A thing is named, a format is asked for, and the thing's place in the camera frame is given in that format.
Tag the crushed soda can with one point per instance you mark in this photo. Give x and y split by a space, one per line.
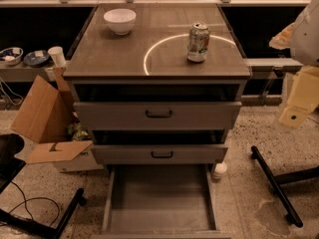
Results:
198 40

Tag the black chair seat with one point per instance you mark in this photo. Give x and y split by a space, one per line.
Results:
10 166

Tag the white paper cup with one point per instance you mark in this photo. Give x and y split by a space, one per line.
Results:
57 56

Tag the white ceramic bowl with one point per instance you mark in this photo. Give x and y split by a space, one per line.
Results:
120 21

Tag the open cardboard box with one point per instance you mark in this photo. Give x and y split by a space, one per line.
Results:
44 118

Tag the blue bowl right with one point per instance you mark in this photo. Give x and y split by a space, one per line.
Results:
37 58

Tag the black stand leg right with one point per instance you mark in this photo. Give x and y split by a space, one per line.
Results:
277 181

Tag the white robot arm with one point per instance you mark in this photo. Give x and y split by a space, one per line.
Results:
302 38

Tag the grey middle drawer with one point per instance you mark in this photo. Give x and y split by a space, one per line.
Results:
159 154

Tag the grey drawer cabinet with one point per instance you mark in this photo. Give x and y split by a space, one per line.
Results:
150 65

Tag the green packaging in box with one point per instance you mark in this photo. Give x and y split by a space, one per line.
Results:
76 132

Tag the grey bottom drawer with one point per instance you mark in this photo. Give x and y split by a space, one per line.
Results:
172 201

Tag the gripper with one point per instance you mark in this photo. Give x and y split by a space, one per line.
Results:
307 39

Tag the grey drawer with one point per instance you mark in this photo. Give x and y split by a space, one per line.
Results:
172 201
157 116
159 154

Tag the grey top drawer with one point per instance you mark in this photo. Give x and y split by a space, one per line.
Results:
157 116

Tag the low grey side shelf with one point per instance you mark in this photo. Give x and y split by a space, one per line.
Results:
23 73

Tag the blue patterned bowl left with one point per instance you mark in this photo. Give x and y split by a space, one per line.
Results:
11 56

